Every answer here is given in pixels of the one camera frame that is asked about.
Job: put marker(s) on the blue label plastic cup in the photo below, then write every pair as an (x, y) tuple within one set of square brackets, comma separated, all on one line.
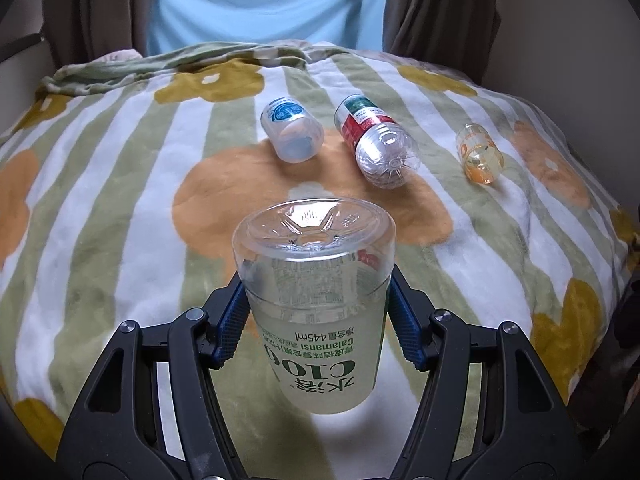
[(295, 135)]

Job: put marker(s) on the brown right curtain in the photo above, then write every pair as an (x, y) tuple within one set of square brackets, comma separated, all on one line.
[(455, 33)]

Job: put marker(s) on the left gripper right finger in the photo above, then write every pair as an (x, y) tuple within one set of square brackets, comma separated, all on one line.
[(523, 430)]

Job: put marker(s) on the floral striped blanket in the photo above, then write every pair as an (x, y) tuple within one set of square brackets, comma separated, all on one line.
[(131, 189)]

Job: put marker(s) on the brown curtain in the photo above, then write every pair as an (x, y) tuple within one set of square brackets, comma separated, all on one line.
[(79, 31), (455, 33)]

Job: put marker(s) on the green label plastic cup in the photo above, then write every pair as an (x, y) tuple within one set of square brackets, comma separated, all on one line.
[(316, 274)]

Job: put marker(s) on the brown left curtain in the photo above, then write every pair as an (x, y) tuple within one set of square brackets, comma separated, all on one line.
[(79, 31)]

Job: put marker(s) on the grey bed headboard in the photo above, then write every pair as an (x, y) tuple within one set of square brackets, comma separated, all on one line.
[(19, 45)]

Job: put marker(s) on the orange label small cup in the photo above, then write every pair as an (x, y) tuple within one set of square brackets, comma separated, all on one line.
[(481, 160)]

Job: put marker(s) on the red green label cup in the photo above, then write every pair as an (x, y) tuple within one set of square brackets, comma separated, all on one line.
[(385, 153)]

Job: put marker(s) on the light blue window cloth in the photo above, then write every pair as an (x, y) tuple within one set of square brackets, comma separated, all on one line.
[(355, 24)]

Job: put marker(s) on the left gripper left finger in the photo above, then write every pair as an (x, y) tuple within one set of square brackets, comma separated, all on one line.
[(115, 430)]

